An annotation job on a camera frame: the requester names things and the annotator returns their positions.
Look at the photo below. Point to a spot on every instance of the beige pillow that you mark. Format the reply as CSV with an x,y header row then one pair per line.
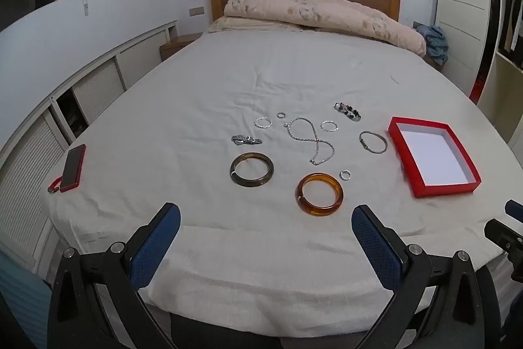
x,y
233,24

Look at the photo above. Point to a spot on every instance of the open white shelf unit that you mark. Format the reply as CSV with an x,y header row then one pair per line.
x,y
506,79

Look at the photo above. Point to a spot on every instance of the red object beside wardrobe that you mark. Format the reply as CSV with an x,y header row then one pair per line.
x,y
480,79

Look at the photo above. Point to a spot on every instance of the pink floral quilt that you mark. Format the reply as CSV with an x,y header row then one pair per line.
x,y
327,11

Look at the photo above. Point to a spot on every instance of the blue clothes pile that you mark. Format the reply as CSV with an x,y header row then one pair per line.
x,y
435,42

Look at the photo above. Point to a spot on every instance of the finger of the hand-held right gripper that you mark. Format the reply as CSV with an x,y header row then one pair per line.
x,y
515,208
504,234

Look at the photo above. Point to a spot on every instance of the silver wrist watch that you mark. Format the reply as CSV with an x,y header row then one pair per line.
x,y
239,139

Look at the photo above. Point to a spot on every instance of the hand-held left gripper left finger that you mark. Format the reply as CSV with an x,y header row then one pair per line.
x,y
157,246

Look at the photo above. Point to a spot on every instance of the white wardrobe door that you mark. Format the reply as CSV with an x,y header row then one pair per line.
x,y
461,5

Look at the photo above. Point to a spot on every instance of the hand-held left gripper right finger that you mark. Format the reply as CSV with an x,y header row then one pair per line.
x,y
376,246

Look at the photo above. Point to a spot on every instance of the dark brown bangle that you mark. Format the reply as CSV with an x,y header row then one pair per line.
x,y
245,182

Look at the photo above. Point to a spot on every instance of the light blue ribbed object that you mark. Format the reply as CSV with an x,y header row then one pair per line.
x,y
20,300

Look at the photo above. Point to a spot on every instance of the red jewelry box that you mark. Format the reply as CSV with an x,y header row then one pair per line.
x,y
433,157

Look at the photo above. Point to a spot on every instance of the amber bangle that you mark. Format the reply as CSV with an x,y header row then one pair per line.
x,y
310,208

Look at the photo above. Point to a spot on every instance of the phone in red case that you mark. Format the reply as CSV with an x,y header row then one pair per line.
x,y
73,167

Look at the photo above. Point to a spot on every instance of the wooden nightstand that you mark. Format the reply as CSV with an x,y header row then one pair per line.
x,y
175,44

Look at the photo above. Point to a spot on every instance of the low white slatted cabinet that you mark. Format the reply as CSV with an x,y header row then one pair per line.
x,y
98,87

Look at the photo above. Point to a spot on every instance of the wall socket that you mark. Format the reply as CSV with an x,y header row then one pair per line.
x,y
196,11

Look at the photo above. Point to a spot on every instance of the twisted silver hoop earring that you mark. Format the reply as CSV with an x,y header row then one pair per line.
x,y
322,125
256,123

